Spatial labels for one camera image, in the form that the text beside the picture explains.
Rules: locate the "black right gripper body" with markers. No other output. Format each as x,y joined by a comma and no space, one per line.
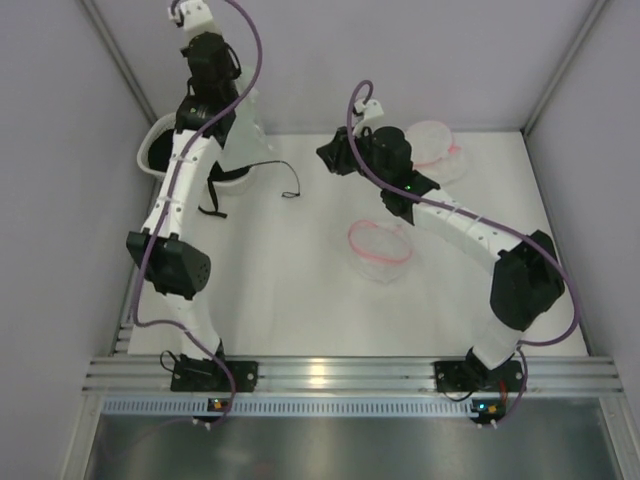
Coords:
338,156

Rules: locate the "mint green bra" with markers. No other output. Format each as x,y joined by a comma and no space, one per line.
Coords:
246,142

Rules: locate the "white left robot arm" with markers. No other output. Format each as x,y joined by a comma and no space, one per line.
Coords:
163,250

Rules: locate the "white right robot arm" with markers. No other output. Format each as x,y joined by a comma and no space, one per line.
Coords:
525,281

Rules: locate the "white mesh laundry bag front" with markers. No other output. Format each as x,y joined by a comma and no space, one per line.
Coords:
379,250

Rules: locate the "black garment in basket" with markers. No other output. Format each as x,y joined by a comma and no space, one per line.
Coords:
213,199

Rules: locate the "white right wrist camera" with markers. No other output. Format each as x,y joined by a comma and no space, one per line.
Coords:
367,111

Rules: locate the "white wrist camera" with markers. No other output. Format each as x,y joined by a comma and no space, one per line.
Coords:
367,111
193,16

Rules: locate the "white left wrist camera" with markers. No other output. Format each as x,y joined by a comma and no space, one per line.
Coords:
193,16

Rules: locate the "aluminium corner post right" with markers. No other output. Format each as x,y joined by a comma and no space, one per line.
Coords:
569,56

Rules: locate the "aluminium corner post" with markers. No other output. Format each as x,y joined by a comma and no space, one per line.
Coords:
106,37
569,56

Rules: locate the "aluminium corner post left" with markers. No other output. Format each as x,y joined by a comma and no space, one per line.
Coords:
106,37

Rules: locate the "grey slotted cable duct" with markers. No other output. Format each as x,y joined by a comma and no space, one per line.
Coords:
288,407

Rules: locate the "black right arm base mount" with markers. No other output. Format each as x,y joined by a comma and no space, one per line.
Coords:
471,376

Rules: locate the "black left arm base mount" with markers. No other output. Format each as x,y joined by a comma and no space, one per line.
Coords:
192,375

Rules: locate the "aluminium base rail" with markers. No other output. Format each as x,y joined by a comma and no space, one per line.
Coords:
565,377

